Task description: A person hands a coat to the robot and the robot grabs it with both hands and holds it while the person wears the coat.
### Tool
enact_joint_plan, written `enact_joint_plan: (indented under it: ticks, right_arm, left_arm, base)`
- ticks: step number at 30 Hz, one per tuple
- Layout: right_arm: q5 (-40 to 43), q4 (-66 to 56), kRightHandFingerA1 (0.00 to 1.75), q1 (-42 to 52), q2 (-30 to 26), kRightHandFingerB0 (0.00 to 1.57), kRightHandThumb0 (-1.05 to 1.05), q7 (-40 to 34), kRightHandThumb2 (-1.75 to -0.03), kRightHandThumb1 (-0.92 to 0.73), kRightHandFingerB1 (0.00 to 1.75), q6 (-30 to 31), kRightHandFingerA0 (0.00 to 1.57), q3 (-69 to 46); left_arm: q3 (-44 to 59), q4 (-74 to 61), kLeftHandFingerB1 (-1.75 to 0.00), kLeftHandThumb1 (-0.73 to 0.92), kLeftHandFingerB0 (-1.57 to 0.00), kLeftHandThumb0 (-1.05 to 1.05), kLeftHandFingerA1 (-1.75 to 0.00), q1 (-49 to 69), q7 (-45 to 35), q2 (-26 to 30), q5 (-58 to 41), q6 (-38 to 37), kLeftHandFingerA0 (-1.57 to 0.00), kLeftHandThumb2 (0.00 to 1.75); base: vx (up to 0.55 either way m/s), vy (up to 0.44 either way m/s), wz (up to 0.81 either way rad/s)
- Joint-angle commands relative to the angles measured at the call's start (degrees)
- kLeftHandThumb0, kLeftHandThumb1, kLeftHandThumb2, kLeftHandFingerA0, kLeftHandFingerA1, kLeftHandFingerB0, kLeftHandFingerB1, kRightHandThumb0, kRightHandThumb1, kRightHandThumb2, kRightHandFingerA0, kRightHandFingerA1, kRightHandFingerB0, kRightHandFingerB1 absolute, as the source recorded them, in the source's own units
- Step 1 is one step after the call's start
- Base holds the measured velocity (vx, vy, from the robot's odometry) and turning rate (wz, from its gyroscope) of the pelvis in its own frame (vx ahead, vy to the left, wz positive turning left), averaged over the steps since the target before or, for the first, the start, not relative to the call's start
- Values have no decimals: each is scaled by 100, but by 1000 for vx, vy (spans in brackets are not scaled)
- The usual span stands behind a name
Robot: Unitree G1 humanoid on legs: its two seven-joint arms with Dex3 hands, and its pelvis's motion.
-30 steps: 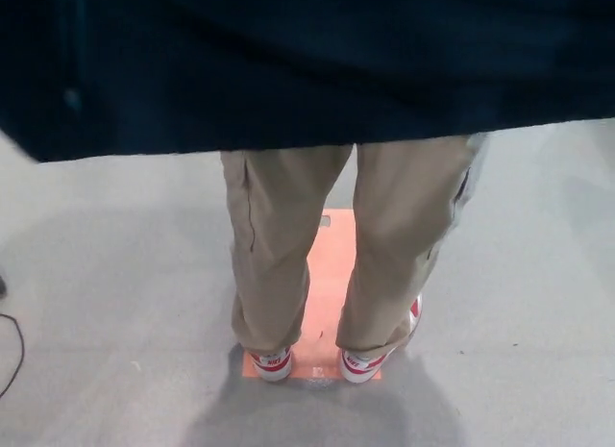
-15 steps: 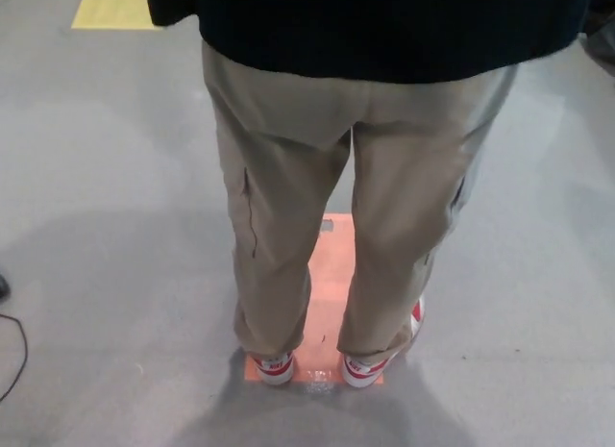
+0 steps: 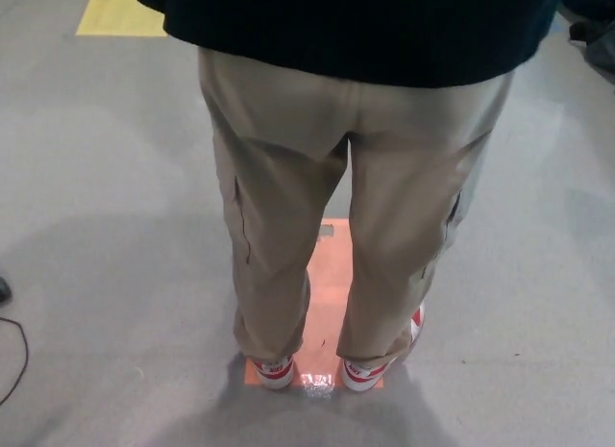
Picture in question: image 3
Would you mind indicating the small black floor object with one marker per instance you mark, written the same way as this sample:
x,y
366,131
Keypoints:
x,y
4,289

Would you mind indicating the yellow floor mat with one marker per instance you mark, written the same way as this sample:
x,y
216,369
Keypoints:
x,y
120,14

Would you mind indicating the person's red white sneaker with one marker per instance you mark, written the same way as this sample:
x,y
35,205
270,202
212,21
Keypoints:
x,y
360,372
274,370

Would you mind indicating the person's left red white sneaker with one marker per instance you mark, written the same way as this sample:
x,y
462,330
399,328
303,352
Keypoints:
x,y
274,370

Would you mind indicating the person's right red white sneaker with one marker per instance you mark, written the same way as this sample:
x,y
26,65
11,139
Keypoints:
x,y
360,372

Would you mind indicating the khaki trousers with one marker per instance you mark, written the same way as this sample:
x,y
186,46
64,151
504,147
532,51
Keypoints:
x,y
269,187

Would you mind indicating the orange floor mat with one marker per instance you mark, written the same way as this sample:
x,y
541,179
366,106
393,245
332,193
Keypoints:
x,y
324,298

